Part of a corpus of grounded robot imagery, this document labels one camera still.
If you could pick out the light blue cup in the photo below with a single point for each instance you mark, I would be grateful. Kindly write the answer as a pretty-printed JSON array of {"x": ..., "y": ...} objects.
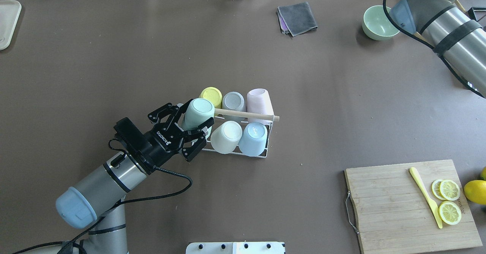
[{"x": 253, "y": 140}]

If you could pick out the mint green cup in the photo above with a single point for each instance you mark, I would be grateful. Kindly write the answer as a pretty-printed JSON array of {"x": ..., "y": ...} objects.
[{"x": 198, "y": 111}]

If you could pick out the pink cup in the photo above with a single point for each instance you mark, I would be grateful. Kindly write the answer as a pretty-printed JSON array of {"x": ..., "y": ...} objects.
[{"x": 258, "y": 101}]

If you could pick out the beige tray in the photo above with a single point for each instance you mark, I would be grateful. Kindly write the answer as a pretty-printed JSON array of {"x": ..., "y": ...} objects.
[{"x": 9, "y": 14}]

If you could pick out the green bowl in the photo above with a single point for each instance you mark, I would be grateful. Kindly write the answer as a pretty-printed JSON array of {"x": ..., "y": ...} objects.
[{"x": 376, "y": 25}]

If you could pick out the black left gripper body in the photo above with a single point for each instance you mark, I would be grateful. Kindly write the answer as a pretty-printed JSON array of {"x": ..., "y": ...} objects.
[{"x": 159, "y": 144}]

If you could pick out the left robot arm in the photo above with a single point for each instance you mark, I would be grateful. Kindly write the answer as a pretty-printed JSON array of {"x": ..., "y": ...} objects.
[{"x": 96, "y": 204}]

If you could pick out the yellow plastic knife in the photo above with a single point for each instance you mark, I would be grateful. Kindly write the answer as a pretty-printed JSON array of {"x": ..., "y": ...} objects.
[{"x": 431, "y": 203}]

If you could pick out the purple cloth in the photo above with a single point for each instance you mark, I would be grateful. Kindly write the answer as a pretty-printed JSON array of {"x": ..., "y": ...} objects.
[{"x": 282, "y": 25}]

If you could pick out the lemon slice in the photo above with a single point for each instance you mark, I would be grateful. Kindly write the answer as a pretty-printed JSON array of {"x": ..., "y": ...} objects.
[
  {"x": 435, "y": 186},
  {"x": 449, "y": 190},
  {"x": 450, "y": 213}
]

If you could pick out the bamboo cutting board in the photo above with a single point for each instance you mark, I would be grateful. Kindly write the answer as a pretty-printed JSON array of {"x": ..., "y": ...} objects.
[{"x": 393, "y": 217}]

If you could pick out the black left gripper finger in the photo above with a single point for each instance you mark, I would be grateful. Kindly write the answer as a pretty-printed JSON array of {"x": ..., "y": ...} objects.
[
  {"x": 199, "y": 135},
  {"x": 167, "y": 114}
]

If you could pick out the white wire cup holder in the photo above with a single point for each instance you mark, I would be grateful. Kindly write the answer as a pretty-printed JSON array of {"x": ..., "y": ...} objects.
[{"x": 219, "y": 120}]

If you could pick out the grey cup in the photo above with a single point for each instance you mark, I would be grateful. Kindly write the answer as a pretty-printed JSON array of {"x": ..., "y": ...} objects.
[{"x": 236, "y": 102}]

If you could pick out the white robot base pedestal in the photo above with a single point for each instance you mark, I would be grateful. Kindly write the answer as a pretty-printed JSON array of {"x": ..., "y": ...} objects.
[{"x": 243, "y": 247}]

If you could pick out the yellow cup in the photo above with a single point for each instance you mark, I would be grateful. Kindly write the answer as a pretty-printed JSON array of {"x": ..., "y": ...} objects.
[{"x": 213, "y": 95}]

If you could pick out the yellow lemon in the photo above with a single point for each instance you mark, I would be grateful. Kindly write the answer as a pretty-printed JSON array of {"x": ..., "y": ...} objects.
[
  {"x": 475, "y": 191},
  {"x": 483, "y": 174}
]

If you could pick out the cream white cup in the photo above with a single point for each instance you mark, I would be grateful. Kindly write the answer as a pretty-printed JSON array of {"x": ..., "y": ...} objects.
[{"x": 226, "y": 137}]

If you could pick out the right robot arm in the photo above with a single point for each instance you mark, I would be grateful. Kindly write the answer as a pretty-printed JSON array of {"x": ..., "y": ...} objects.
[{"x": 453, "y": 36}]

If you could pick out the grey cloth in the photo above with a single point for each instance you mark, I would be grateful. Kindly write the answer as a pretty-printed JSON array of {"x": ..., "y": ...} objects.
[{"x": 298, "y": 18}]

